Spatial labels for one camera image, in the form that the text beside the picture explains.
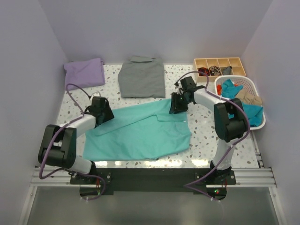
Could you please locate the beige garment in basket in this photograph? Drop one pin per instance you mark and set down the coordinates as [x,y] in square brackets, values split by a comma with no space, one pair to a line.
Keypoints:
[248,98]

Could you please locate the grey cloth in box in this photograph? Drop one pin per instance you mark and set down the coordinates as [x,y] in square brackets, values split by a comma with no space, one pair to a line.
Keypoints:
[227,70]

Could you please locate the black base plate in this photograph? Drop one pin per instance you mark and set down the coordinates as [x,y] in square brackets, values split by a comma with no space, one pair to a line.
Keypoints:
[111,180]

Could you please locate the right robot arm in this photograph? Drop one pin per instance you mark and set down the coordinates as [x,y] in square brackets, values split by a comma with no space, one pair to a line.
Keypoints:
[231,122]

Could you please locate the patterned cloth in box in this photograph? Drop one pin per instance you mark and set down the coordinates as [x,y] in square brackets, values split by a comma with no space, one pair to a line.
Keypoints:
[215,71]

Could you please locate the folded grey shirt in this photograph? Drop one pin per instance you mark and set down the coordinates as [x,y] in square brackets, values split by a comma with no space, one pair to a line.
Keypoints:
[142,77]

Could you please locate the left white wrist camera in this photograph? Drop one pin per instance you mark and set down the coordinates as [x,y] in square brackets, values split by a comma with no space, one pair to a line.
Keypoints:
[96,94]

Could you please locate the red garment in basket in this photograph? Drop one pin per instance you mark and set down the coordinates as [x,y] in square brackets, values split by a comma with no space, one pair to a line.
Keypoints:
[219,89]

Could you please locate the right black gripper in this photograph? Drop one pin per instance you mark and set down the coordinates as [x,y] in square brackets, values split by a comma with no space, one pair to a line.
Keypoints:
[175,107]

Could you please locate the teal t shirt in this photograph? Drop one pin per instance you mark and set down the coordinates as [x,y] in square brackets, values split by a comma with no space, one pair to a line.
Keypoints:
[139,132]

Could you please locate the wooden compartment box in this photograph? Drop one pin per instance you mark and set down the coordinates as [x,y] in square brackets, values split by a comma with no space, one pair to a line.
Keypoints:
[235,62]

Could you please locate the folded purple shirt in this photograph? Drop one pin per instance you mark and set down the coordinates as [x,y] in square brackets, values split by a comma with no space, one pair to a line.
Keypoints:
[85,74]

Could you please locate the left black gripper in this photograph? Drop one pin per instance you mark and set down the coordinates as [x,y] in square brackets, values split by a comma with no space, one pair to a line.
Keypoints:
[108,115]

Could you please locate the white laundry basket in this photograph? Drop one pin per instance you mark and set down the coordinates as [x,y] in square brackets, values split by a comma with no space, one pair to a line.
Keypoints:
[247,84]

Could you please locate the blue t shirt in basket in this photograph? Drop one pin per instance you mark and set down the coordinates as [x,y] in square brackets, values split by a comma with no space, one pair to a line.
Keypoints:
[253,112]

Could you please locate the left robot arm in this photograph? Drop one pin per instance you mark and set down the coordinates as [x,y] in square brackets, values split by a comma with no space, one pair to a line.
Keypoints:
[58,150]

